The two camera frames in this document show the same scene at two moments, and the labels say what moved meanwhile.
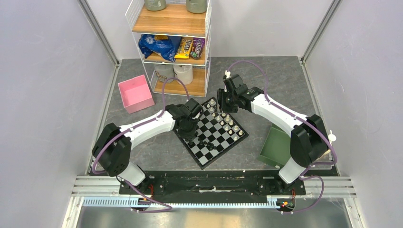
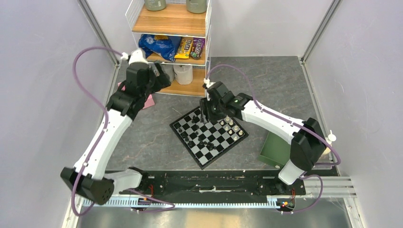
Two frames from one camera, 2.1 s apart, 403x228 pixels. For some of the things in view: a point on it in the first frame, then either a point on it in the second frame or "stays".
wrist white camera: x=227 y=73 to x=207 y=83
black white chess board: x=217 y=135 stays
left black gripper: x=191 y=134 to x=162 y=81
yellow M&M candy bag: x=185 y=45 stays
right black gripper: x=221 y=94 to x=205 y=103
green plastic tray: x=276 y=149 stays
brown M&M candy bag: x=197 y=47 stays
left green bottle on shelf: x=155 y=5 stays
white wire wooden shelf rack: x=174 y=36 stays
